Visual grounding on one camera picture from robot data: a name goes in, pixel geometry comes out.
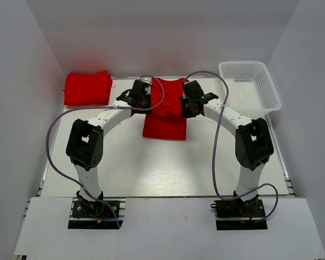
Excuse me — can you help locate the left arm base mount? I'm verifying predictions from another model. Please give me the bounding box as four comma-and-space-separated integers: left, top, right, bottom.
68, 198, 126, 230

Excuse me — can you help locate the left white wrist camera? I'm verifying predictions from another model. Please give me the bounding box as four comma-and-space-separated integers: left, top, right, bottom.
138, 77, 152, 86

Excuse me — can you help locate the folded red t-shirt stack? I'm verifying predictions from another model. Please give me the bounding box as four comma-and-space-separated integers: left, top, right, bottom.
63, 70, 113, 106

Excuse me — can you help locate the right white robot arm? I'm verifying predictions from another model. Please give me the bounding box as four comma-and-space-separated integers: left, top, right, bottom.
180, 81, 274, 216

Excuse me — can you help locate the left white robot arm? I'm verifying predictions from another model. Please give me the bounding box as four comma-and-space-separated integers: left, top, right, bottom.
66, 78, 152, 216

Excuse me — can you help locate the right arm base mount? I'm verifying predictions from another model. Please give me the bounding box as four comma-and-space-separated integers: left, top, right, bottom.
210, 196, 268, 231

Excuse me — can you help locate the white plastic basket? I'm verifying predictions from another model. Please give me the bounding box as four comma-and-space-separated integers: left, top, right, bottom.
218, 61, 282, 118

